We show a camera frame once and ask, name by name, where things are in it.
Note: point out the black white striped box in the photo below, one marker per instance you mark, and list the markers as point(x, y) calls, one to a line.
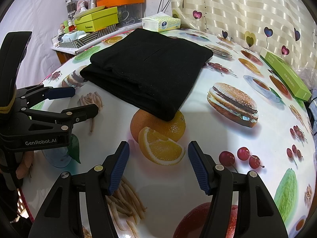
point(99, 35)

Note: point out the lime green cardboard box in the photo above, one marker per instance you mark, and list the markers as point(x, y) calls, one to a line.
point(99, 21)

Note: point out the food print tablecloth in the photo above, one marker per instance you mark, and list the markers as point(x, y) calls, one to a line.
point(198, 129)

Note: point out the wooden side cabinet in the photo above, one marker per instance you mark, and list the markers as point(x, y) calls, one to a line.
point(63, 57)

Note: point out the wet wipes pack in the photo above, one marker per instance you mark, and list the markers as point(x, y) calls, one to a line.
point(71, 36)

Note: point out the black pants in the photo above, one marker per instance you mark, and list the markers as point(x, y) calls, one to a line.
point(148, 74)

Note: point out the blue cloth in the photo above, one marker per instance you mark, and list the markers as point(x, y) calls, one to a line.
point(314, 105)

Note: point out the long green box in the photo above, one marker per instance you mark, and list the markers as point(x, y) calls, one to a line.
point(284, 74)

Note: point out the clear plastic bag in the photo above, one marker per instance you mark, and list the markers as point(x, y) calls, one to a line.
point(308, 75)

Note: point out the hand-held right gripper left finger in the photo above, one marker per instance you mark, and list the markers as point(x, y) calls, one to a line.
point(118, 169)

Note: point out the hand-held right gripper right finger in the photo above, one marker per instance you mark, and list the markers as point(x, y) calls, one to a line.
point(199, 169)

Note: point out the glass jar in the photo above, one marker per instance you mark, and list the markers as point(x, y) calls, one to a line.
point(70, 7)

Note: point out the person's left hand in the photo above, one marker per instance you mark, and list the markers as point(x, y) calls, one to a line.
point(24, 166)

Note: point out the white green tissue box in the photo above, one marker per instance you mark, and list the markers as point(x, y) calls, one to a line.
point(161, 23)

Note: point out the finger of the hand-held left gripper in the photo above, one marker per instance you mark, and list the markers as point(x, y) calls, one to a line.
point(84, 113)
point(62, 92)

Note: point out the cream heart print curtain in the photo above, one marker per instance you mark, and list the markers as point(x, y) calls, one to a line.
point(247, 5)

